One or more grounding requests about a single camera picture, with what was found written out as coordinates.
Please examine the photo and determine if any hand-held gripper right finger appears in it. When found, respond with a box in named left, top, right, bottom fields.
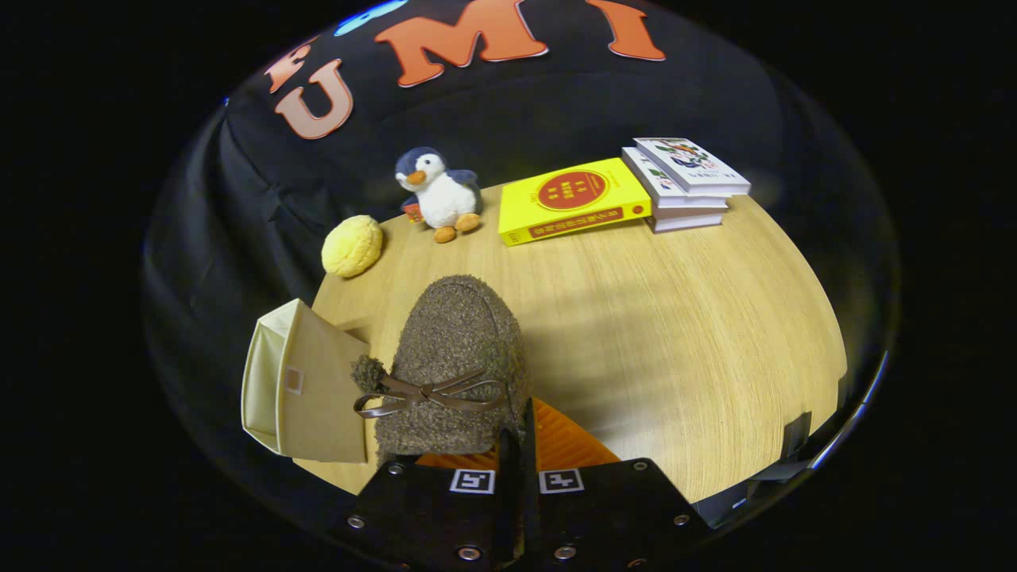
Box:
left=520, top=397, right=708, bottom=572

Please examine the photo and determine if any brown fuzzy shoe with bow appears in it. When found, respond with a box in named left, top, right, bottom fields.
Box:
left=351, top=274, right=532, bottom=462

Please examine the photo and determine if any beige fabric storage box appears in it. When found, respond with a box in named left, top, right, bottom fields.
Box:
left=240, top=298, right=373, bottom=466

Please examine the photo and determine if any yellow book with red circle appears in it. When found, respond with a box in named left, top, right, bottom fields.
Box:
left=497, top=157, right=654, bottom=248

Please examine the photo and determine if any black backdrop cloth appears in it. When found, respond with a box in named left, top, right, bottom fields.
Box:
left=141, top=0, right=899, bottom=477

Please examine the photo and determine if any white illustrated book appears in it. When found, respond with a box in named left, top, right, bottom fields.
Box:
left=632, top=137, right=752, bottom=198

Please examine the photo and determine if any yellow round plush cushion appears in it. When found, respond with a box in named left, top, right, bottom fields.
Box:
left=321, top=214, right=384, bottom=279

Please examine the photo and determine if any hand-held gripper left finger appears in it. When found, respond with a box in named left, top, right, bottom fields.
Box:
left=346, top=425, right=525, bottom=572

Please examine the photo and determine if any blue white penguin plush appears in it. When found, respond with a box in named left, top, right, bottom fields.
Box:
left=394, top=146, right=484, bottom=244

